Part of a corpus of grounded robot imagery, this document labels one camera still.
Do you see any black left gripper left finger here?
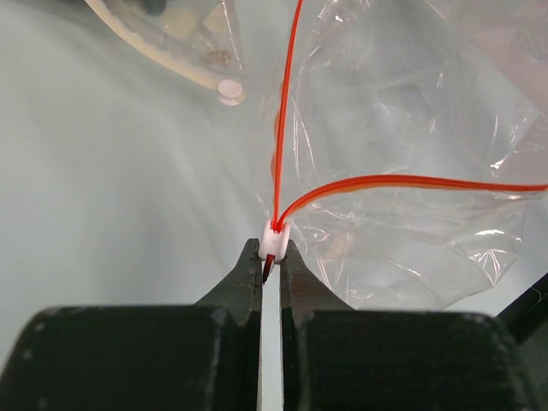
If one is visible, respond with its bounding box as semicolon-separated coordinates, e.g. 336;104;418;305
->
1;239;262;410

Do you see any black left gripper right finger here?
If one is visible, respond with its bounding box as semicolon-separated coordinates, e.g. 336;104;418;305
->
280;244;535;410

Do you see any clear orange-zip plastic bag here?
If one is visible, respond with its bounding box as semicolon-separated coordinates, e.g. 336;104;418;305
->
255;1;547;309

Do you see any clear bag with grapes pear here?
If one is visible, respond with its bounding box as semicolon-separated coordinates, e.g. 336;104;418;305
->
86;0;247;106

